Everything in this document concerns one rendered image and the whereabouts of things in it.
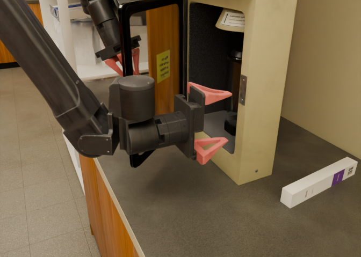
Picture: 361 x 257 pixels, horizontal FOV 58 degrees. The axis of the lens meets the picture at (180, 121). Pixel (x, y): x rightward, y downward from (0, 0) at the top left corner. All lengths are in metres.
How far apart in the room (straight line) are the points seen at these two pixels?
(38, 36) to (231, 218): 0.54
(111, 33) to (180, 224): 0.47
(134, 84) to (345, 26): 0.76
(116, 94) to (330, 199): 0.60
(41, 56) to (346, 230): 0.69
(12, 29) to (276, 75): 0.55
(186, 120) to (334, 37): 0.69
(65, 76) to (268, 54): 0.44
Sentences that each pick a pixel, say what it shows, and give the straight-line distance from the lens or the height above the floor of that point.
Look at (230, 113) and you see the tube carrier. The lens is 0.94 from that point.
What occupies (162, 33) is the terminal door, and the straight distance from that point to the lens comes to 0.87.
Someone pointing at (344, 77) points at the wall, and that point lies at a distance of 1.13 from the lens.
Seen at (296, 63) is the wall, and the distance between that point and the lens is 1.25.
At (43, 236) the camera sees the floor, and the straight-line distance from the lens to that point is 2.22.
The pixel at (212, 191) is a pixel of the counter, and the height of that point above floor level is 0.94.
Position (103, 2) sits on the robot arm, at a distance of 0.84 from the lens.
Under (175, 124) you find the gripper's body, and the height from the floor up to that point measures 1.22.
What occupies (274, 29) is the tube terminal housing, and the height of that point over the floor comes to 1.33.
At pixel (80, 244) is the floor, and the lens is 2.10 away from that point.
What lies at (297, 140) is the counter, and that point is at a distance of 1.14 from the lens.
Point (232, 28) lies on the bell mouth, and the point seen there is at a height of 1.32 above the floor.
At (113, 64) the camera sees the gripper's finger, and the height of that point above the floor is 1.24.
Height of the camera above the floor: 1.46
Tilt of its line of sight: 26 degrees down
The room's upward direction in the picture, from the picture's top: straight up
